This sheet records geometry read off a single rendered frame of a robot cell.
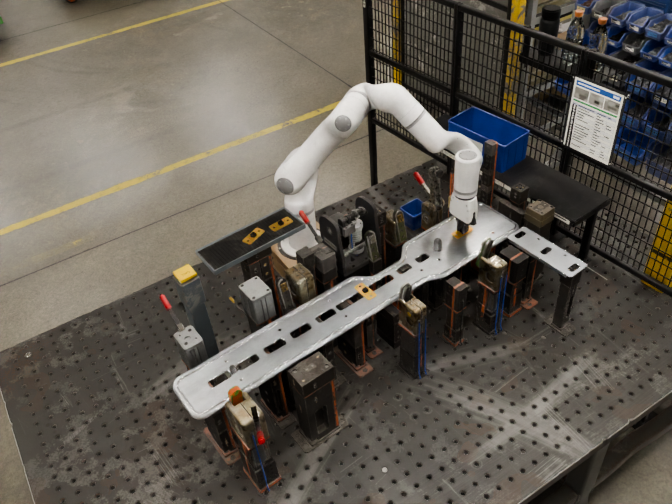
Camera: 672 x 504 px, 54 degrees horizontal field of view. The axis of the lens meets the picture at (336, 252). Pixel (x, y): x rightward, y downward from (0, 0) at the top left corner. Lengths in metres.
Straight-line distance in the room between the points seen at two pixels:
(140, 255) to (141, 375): 1.74
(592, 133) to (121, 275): 2.76
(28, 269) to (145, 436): 2.25
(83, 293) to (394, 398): 2.31
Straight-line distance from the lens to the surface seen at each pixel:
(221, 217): 4.36
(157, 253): 4.21
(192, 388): 2.09
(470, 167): 2.27
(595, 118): 2.63
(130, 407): 2.51
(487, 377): 2.42
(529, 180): 2.75
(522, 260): 2.44
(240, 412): 1.92
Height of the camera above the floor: 2.60
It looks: 41 degrees down
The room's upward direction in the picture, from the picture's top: 6 degrees counter-clockwise
